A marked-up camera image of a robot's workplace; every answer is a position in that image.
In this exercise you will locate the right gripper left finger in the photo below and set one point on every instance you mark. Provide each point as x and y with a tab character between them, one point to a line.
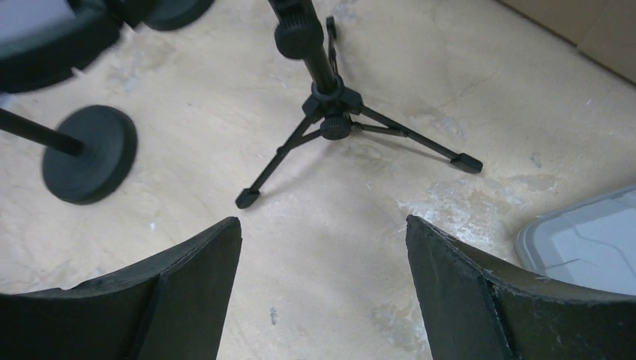
172	305

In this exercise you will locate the grey flat plastic case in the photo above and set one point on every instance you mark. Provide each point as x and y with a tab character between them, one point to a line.
589	244

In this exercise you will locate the black tripod shock-mount stand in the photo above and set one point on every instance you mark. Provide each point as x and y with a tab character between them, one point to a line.
332	110

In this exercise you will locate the tan hard plastic case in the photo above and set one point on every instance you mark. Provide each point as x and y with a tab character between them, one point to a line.
604	31

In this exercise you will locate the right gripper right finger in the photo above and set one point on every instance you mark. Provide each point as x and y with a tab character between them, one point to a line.
477	306

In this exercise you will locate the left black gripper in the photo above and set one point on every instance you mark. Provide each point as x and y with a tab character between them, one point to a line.
43	42

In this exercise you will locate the black round-base stand with clip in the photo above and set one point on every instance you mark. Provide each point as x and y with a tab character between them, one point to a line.
171	15

